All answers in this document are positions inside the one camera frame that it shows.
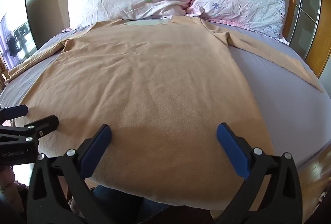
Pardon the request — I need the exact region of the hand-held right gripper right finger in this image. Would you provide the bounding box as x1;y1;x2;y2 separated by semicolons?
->
217;123;303;224

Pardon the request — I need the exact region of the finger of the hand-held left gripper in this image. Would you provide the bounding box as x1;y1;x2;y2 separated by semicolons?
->
0;104;29;121
0;115;59;142

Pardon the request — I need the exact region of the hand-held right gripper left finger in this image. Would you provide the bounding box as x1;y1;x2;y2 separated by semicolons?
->
26;124;112;224

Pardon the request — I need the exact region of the beige long-sleeve shirt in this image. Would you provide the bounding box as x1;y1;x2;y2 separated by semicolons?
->
5;15;325;207

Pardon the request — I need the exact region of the bed with lavender sheet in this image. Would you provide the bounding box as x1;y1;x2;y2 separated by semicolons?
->
0;17;331;170

